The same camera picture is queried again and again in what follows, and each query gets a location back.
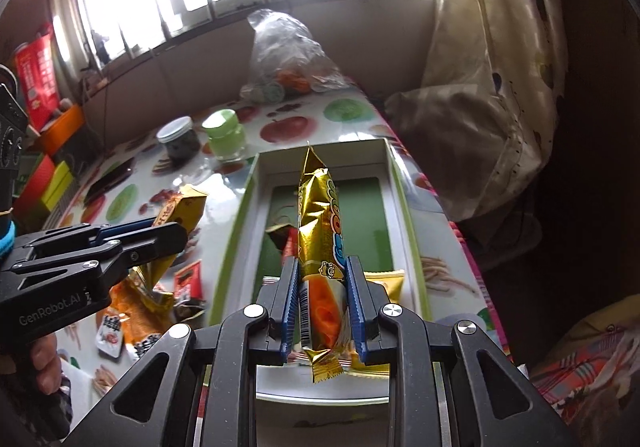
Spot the long gold snack packet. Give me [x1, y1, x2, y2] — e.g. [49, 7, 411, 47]
[297, 142, 351, 385]

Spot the cream patterned curtain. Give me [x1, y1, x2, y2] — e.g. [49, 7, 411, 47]
[385, 0, 571, 253]

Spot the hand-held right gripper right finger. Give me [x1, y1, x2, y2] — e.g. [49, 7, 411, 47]
[345, 254, 583, 447]

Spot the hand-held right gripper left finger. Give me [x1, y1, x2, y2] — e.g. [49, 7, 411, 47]
[60, 257, 301, 447]

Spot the brown wooden wardrobe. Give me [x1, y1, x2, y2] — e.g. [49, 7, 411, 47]
[530, 0, 640, 318]

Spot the yellow orange snack packet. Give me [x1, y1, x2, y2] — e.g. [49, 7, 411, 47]
[350, 268, 407, 375]

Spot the person's left hand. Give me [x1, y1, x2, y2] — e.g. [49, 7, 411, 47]
[27, 334, 66, 408]

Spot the dark brown candy wrapper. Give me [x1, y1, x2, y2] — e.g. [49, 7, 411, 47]
[172, 299, 208, 323]

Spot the green cardboard box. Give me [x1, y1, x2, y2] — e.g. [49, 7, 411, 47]
[207, 138, 433, 405]

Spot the orange white snack packet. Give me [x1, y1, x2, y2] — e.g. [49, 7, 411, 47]
[102, 277, 173, 363]

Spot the gold brown snack packet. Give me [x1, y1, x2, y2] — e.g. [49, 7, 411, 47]
[131, 184, 209, 308]

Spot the red box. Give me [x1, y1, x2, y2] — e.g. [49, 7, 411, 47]
[15, 154, 56, 210]

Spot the silver lid dark jar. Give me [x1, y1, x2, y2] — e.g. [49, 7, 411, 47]
[156, 116, 200, 165]

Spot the white red snack packet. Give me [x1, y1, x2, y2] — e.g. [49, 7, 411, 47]
[95, 312, 126, 358]

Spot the green lid jar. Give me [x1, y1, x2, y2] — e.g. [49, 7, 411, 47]
[201, 110, 247, 163]

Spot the colourful patterned bedding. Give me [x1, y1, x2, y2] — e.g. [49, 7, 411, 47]
[527, 294, 640, 447]

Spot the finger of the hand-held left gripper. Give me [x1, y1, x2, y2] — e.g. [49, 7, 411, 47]
[15, 218, 168, 258]
[12, 223, 189, 300]

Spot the person's left forearm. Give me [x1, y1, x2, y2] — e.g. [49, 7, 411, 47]
[45, 374, 76, 443]

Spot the lime green box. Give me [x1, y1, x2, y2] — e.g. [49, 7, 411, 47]
[40, 162, 76, 213]

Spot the teal cloth band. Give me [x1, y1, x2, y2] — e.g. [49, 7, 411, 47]
[0, 220, 18, 258]

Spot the clear plastic bag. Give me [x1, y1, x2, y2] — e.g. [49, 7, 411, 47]
[240, 10, 351, 100]

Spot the red hanging bag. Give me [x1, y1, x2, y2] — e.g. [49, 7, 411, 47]
[14, 34, 58, 125]

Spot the orange box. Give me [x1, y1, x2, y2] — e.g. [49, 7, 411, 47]
[40, 104, 86, 153]

